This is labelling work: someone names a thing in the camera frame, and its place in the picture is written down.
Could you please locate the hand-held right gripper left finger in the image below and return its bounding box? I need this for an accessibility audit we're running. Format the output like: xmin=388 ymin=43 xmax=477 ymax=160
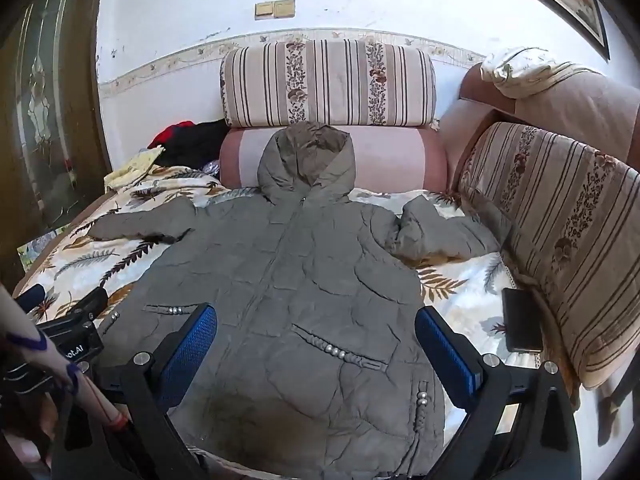
xmin=52 ymin=302 xmax=219 ymax=480

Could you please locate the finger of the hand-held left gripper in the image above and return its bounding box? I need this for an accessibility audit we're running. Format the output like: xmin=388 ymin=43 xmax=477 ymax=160
xmin=15 ymin=284 xmax=47 ymax=313
xmin=59 ymin=287 xmax=109 ymax=325

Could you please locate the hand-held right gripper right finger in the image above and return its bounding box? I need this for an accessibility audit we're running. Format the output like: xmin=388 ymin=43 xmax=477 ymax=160
xmin=414 ymin=305 xmax=584 ymax=480

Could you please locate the grey hooded puffer jacket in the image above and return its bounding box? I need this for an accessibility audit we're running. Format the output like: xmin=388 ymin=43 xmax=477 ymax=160
xmin=89 ymin=121 xmax=501 ymax=480

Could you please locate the white purple patterned tube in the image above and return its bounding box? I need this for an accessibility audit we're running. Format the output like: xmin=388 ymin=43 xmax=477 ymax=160
xmin=0 ymin=282 xmax=132 ymax=431

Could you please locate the leaf print blanket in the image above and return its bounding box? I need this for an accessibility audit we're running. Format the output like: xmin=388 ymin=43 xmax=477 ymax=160
xmin=12 ymin=162 xmax=546 ymax=461

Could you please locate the black rectangular device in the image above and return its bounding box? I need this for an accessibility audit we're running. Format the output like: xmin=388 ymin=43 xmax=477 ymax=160
xmin=502 ymin=287 xmax=543 ymax=353

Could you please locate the pale yellow cloth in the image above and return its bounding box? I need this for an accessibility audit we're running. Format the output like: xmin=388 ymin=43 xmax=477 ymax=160
xmin=103 ymin=146 xmax=166 ymax=192

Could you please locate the wooden door with glass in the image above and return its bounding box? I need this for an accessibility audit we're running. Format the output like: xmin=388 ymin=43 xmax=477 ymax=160
xmin=0 ymin=0 xmax=113 ymax=281

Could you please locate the striped floral side cushion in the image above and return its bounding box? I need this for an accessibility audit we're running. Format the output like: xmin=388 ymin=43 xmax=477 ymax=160
xmin=457 ymin=121 xmax=640 ymax=391

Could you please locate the black garment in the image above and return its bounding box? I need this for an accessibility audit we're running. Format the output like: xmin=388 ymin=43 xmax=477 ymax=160
xmin=165 ymin=120 xmax=231 ymax=171

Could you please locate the pink bolster cushion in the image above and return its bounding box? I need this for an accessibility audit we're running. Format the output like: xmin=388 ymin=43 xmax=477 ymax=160
xmin=219 ymin=126 xmax=448 ymax=193

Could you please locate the pink beige sofa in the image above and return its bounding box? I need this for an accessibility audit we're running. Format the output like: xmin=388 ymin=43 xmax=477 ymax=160
xmin=437 ymin=62 xmax=640 ymax=181

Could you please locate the cream cloth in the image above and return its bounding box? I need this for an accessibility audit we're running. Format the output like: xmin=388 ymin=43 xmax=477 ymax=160
xmin=480 ymin=47 xmax=591 ymax=100

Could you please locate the striped floral back cushion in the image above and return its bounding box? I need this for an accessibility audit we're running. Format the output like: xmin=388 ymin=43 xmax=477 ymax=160
xmin=220 ymin=39 xmax=440 ymax=128

